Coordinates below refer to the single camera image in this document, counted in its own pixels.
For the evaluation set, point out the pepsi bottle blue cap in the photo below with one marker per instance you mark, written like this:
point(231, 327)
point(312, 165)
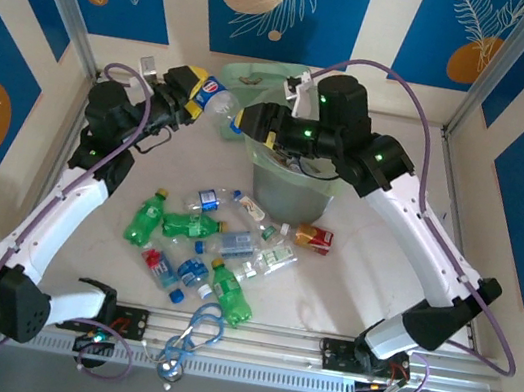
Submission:
point(212, 88)

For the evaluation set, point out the green plastic bottle yellow cap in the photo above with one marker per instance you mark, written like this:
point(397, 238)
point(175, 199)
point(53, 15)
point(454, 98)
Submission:
point(143, 221)
point(234, 298)
point(185, 225)

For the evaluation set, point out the clear bottle grey-blue label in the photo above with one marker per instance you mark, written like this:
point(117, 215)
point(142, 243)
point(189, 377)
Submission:
point(236, 243)

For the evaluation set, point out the clear bottle green white label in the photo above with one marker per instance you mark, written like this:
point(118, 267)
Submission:
point(274, 257)

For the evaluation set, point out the clear crushed bottle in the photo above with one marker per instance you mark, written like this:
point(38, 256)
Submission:
point(174, 245)

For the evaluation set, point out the clear bottle red label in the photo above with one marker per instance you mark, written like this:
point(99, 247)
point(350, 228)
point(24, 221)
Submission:
point(156, 261)

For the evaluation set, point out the blue label bottle white cap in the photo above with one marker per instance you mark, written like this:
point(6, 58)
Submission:
point(190, 270)

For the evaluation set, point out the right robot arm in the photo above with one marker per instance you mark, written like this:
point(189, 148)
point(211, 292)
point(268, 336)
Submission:
point(434, 257)

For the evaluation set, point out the light green case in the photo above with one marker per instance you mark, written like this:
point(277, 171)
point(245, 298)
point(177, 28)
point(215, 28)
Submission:
point(273, 76)

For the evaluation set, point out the clear bottle swirl label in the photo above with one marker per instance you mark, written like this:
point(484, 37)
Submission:
point(252, 209)

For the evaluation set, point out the small clear bottle green label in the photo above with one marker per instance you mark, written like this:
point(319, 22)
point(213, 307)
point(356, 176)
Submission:
point(269, 232)

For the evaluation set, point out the clear plastic package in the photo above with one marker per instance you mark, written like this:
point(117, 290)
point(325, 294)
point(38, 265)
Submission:
point(442, 216)

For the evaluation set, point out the blue stethoscope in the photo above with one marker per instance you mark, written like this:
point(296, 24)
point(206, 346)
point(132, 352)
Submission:
point(170, 370)

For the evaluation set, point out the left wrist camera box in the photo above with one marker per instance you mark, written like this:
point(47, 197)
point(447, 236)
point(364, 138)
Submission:
point(148, 68)

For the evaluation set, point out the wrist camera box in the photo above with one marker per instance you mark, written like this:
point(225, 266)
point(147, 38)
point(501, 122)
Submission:
point(302, 96)
point(148, 68)

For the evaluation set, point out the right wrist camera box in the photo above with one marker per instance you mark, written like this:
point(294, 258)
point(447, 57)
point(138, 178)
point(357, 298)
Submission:
point(302, 96)

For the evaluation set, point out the aluminium side rail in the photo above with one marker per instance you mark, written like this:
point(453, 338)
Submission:
point(451, 161)
point(56, 170)

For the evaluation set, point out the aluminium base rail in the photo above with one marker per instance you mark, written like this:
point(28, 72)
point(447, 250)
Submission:
point(266, 344)

